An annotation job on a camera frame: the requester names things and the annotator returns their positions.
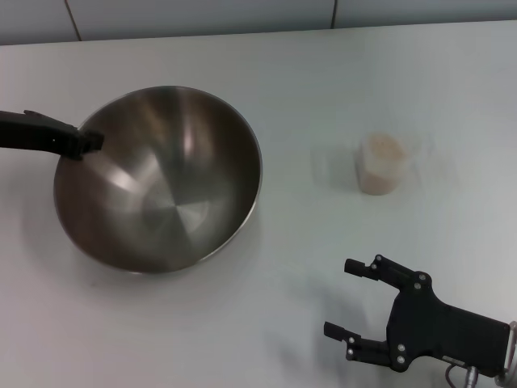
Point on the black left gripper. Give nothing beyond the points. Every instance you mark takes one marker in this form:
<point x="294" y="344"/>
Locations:
<point x="20" y="131"/>

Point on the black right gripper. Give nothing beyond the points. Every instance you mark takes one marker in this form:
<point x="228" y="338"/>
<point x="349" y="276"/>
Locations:
<point x="440" y="331"/>

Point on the stainless steel mixing bowl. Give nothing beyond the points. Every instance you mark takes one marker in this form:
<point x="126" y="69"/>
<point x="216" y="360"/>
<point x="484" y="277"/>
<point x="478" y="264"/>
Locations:
<point x="169" y="194"/>

